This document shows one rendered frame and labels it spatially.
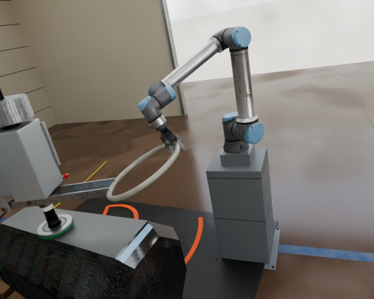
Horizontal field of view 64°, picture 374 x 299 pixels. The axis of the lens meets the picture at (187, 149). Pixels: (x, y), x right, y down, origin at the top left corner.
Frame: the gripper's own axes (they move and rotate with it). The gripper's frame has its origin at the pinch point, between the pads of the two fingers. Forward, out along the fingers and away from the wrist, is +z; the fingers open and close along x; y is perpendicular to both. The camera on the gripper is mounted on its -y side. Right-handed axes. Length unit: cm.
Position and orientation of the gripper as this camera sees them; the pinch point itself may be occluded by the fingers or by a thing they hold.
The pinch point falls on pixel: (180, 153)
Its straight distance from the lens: 175.3
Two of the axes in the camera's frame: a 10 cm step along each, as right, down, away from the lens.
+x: -7.7, 6.1, -2.0
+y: -3.4, -1.2, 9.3
